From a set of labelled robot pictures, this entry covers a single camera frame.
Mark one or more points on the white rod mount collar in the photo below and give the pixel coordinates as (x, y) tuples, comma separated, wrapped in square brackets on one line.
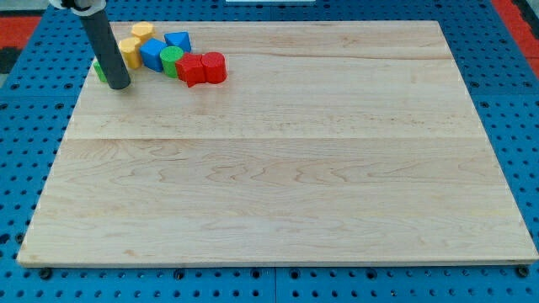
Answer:
[(81, 8)]

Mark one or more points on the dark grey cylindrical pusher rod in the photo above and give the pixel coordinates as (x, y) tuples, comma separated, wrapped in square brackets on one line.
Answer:
[(105, 48)]

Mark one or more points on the green star block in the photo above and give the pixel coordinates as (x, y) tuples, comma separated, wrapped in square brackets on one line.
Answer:
[(99, 72)]

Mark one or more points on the yellow star block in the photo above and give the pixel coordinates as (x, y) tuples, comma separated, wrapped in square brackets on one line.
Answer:
[(130, 51)]

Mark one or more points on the blue cube block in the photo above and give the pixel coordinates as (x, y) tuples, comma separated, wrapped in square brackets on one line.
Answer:
[(150, 54)]

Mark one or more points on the red star block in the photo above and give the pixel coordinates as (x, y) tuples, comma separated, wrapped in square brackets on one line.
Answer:
[(190, 69)]

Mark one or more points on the yellow hexagon block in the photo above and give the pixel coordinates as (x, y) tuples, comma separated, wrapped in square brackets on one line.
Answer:
[(143, 30)]

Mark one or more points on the green cylinder block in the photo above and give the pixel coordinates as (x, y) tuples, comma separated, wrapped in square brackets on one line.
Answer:
[(169, 55)]

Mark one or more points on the blue triangle block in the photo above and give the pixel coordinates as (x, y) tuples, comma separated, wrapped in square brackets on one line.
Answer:
[(180, 39)]

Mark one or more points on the red cylinder block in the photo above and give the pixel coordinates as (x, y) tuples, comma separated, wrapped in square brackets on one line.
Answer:
[(214, 65)]

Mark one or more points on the light wooden board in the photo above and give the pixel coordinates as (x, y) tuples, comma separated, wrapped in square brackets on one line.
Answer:
[(330, 144)]

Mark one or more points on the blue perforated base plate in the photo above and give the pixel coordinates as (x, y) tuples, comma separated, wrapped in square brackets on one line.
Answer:
[(40, 93)]

